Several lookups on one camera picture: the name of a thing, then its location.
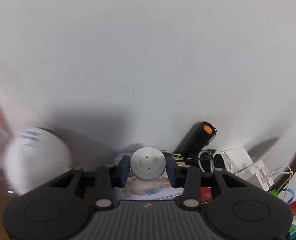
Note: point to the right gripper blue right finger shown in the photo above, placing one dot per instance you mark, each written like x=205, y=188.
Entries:
x=176, y=174

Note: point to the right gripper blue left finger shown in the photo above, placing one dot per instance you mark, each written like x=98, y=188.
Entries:
x=118, y=174

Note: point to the round silver tin lid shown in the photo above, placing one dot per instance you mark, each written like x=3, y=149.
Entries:
x=148, y=163

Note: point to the round white tin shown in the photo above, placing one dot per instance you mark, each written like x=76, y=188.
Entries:
x=136, y=189

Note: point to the black flashlight orange button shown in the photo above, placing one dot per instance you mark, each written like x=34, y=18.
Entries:
x=199, y=136

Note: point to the white astronaut figurine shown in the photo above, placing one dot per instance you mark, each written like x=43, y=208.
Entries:
x=33, y=157

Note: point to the white charger with cable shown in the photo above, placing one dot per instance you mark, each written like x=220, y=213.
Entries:
x=238, y=162

